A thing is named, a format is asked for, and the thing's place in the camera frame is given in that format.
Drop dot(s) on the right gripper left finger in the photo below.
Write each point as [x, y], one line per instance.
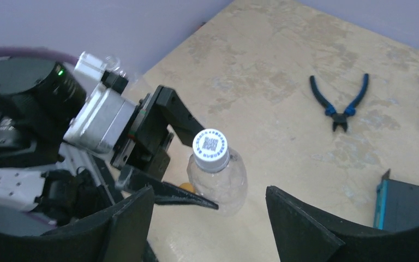
[117, 233]

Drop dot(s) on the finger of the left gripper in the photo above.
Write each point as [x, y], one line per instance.
[132, 179]
[177, 115]

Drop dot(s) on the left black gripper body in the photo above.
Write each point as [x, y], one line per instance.
[145, 139]

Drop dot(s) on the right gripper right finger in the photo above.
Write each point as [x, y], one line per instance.
[303, 232]

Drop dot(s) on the dark network switch box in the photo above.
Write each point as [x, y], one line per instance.
[397, 205]

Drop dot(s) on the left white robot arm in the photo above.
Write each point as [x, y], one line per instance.
[68, 155]

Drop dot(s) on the orange bottle cap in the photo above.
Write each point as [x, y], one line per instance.
[188, 187]

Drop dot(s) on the white bottle cap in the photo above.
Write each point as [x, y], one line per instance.
[210, 150]

